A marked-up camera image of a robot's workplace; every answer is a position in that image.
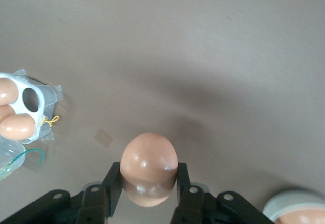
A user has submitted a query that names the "green string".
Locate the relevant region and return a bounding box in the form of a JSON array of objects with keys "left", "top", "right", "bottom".
[{"left": 10, "top": 148, "right": 44, "bottom": 164}]

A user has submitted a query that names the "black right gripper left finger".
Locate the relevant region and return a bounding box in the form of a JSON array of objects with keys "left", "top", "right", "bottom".
[{"left": 0, "top": 161, "right": 125, "bottom": 224}]

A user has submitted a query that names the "brown tape patch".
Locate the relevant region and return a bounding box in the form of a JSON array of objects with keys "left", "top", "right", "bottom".
[{"left": 94, "top": 127, "right": 114, "bottom": 149}]

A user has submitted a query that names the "clear plastic egg box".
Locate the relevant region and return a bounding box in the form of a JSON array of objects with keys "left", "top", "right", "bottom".
[{"left": 0, "top": 68, "right": 57, "bottom": 181}]

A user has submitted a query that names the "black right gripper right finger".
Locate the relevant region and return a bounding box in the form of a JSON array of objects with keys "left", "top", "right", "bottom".
[{"left": 170, "top": 162, "right": 276, "bottom": 224}]

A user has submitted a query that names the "white round bowl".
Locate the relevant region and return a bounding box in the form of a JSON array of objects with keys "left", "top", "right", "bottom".
[{"left": 261, "top": 189, "right": 325, "bottom": 224}]

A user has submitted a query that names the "yellow string loop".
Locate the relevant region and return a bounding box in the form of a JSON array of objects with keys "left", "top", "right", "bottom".
[{"left": 40, "top": 115, "right": 61, "bottom": 129}]

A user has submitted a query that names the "clear tape piece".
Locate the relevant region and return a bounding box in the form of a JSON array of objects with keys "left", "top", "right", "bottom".
[
  {"left": 52, "top": 85, "right": 63, "bottom": 100},
  {"left": 38, "top": 129, "right": 55, "bottom": 142},
  {"left": 12, "top": 68, "right": 27, "bottom": 78}
]

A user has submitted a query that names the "brown egg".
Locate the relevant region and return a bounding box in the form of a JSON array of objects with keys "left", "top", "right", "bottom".
[
  {"left": 120, "top": 132, "right": 178, "bottom": 207},
  {"left": 275, "top": 207, "right": 325, "bottom": 224},
  {"left": 0, "top": 104, "right": 16, "bottom": 123},
  {"left": 0, "top": 78, "right": 19, "bottom": 106},
  {"left": 0, "top": 113, "right": 37, "bottom": 141}
]

